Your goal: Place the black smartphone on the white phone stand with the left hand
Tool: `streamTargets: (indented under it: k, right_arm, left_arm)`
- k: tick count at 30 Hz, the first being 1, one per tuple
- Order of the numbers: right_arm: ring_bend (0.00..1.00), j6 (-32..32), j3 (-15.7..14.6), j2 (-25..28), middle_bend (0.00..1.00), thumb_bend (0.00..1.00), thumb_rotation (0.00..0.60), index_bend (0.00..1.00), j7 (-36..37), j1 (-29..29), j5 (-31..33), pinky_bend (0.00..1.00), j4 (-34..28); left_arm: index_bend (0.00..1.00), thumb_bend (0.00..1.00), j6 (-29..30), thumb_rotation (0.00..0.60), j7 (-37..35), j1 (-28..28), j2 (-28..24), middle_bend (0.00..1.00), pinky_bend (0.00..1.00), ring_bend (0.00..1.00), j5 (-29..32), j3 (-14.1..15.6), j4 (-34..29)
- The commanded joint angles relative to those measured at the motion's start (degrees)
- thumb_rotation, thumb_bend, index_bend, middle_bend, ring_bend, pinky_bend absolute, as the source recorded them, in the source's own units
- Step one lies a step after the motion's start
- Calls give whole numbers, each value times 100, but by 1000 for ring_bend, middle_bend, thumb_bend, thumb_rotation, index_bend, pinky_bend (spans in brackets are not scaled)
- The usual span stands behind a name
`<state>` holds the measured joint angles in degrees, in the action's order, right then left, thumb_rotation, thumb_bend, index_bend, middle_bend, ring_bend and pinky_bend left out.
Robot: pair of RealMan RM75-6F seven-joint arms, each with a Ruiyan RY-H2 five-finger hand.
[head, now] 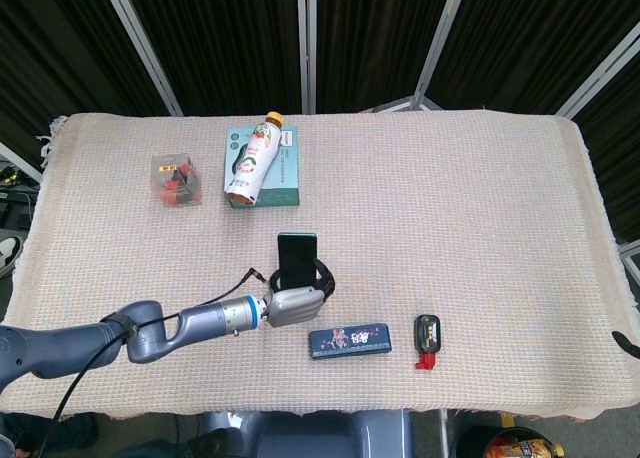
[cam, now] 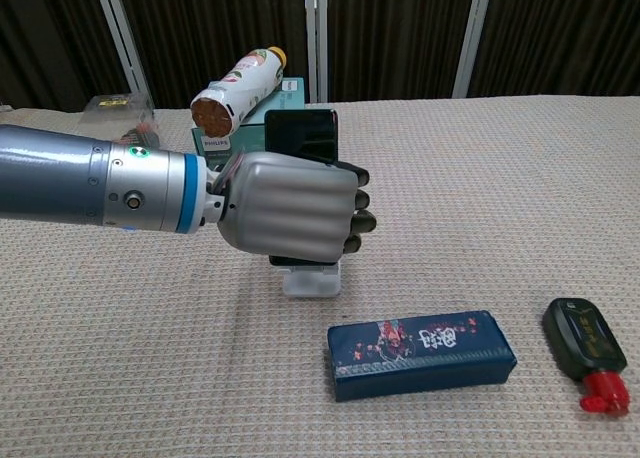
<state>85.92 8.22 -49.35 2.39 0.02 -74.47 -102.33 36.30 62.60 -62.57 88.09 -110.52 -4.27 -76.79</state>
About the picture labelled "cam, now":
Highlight beige woven tablecloth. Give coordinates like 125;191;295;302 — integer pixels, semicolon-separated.
0;94;640;458

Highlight teal cardboard product box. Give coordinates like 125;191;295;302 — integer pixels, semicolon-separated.
191;75;308;173

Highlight white folding phone stand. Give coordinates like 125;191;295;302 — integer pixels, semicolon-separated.
281;261;343;299

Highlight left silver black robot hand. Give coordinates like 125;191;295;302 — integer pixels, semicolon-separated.
204;150;378;269

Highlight black smartphone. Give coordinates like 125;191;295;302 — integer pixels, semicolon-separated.
263;108;342;269

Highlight dark ink bottle red cap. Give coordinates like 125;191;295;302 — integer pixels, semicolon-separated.
541;297;630;419

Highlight white drink bottle yellow cap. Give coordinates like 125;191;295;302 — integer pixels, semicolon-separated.
190;45;288;136

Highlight dark fabric screen panel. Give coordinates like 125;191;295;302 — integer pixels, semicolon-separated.
0;0;151;114
304;0;494;104
92;0;321;110
452;0;640;99

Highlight dark blue printed box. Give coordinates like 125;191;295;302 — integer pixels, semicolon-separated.
326;309;518;404

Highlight clear box red black parts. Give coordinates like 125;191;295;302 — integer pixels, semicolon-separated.
81;93;162;150

